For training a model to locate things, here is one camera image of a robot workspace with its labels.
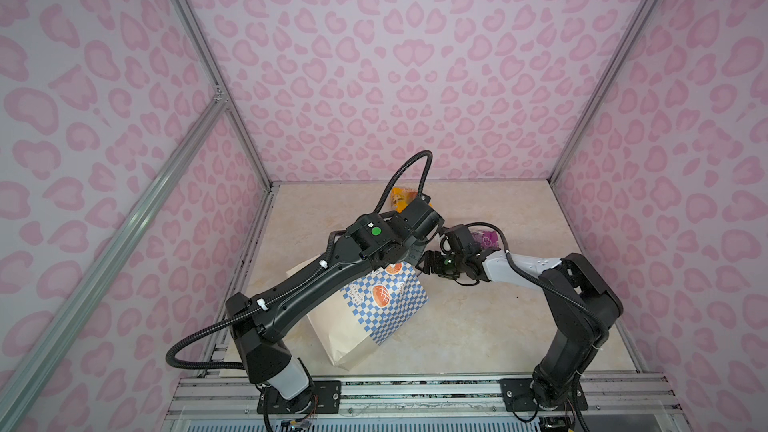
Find purple snack bag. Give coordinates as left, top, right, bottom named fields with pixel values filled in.
left=472, top=230, right=501, bottom=250

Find yellow snack bag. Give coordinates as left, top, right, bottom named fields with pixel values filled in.
left=390, top=187, right=419, bottom=213

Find blue checkered paper bag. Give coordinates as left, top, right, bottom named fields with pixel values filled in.
left=286, top=262, right=428, bottom=371

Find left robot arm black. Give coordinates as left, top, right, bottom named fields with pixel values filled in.
left=225, top=198, right=444, bottom=407

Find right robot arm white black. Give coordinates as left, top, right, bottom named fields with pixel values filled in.
left=417, top=222, right=624, bottom=411

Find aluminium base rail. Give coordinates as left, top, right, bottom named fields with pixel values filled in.
left=158, top=371, right=691, bottom=432

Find black corrugated cable left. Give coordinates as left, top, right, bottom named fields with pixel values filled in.
left=165, top=149, right=434, bottom=371

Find aluminium frame post right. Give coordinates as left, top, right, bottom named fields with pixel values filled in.
left=548, top=0, right=663, bottom=189

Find aluminium frame rail left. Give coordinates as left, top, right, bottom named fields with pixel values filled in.
left=169, top=0, right=273, bottom=191

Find aluminium diagonal frame bar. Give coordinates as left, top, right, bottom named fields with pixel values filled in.
left=1, top=96, right=227, bottom=431

